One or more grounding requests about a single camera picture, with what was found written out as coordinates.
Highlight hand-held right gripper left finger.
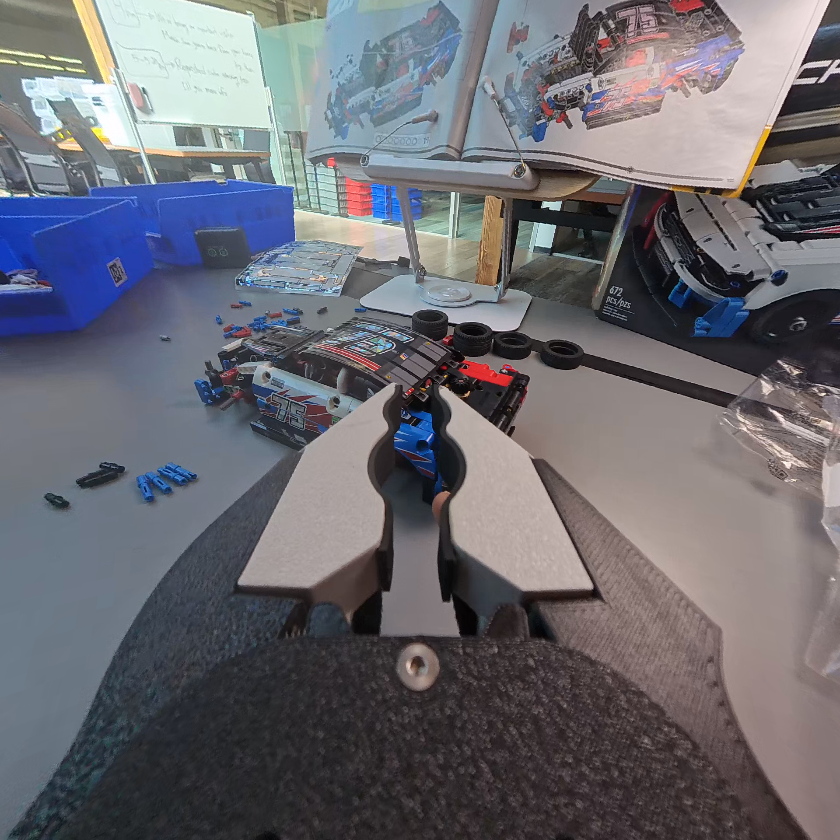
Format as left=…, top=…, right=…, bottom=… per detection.
left=236, top=382, right=404, bottom=636

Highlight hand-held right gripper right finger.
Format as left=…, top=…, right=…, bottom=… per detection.
left=430, top=382, right=596, bottom=636

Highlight toy brick race car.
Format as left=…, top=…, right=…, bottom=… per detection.
left=194, top=316, right=531, bottom=503

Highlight grey desk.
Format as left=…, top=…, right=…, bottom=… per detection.
left=0, top=220, right=840, bottom=840

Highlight long wooden office desk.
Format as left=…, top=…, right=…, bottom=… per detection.
left=59, top=141, right=271, bottom=161

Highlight cluster of blue toy pins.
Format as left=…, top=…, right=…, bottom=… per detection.
left=136, top=462, right=198, bottom=503

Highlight scattered red blue toy pins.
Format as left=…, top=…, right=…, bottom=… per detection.
left=213, top=298, right=368, bottom=339

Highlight white metal book stand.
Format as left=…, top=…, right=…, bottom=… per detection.
left=360, top=75, right=546, bottom=332

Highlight shiny sticker sheet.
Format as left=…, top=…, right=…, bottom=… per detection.
left=235, top=241, right=364, bottom=298

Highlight small black device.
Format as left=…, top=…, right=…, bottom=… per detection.
left=195, top=226, right=252, bottom=270

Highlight clear plastic bag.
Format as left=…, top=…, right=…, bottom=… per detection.
left=718, top=357, right=840, bottom=496

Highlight stack of blue storage bins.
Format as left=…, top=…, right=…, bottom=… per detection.
left=369, top=182, right=421, bottom=221

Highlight toy car set box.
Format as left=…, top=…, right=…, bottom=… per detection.
left=594, top=13, right=840, bottom=376

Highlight blue plastic bin with label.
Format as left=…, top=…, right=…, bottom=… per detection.
left=0, top=196, right=155, bottom=339

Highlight toy building instruction booklet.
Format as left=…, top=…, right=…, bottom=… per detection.
left=305, top=0, right=833, bottom=191

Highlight black office chair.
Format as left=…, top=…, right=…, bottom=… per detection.
left=0, top=101, right=73, bottom=198
left=49, top=98, right=126, bottom=188

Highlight rolling whiteboard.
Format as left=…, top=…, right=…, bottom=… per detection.
left=95, top=0, right=283, bottom=185

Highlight stack of clear storage boxes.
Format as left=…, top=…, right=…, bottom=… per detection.
left=20, top=75, right=132, bottom=148

